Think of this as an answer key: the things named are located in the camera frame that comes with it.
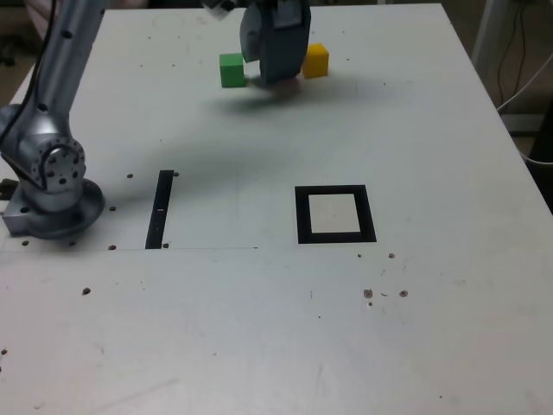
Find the green cube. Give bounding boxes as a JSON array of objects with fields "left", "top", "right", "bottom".
[{"left": 219, "top": 53, "right": 247, "bottom": 88}]

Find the small gripper camera box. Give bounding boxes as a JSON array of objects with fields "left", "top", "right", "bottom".
[{"left": 202, "top": 0, "right": 237, "bottom": 22}]

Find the black tape square outline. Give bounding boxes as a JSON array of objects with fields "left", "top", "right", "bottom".
[{"left": 294, "top": 184, "right": 378, "bottom": 245}]

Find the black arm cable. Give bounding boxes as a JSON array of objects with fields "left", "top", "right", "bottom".
[{"left": 0, "top": 0, "right": 60, "bottom": 144}]

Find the black tape strip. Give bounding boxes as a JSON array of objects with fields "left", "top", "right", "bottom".
[{"left": 144, "top": 169, "right": 175, "bottom": 251}]

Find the grey background shelf bar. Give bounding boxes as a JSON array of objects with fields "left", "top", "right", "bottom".
[{"left": 500, "top": 114, "right": 543, "bottom": 136}]

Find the white background cable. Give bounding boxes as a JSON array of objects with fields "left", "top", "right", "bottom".
[{"left": 495, "top": 54, "right": 553, "bottom": 166}]

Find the black hanging background cable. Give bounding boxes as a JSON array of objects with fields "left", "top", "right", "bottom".
[{"left": 496, "top": 0, "right": 526, "bottom": 109}]

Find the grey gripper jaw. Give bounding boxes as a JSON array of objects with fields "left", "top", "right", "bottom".
[
  {"left": 257, "top": 0, "right": 313, "bottom": 88},
  {"left": 239, "top": 0, "right": 270, "bottom": 64}
]

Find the white metal frame leg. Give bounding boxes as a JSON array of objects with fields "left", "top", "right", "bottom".
[{"left": 471, "top": 0, "right": 498, "bottom": 74}]

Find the yellow cube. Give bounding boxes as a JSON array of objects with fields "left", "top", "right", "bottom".
[{"left": 301, "top": 42, "right": 330, "bottom": 80}]

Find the black chair wheel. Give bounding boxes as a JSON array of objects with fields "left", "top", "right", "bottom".
[{"left": 0, "top": 34, "right": 27, "bottom": 67}]

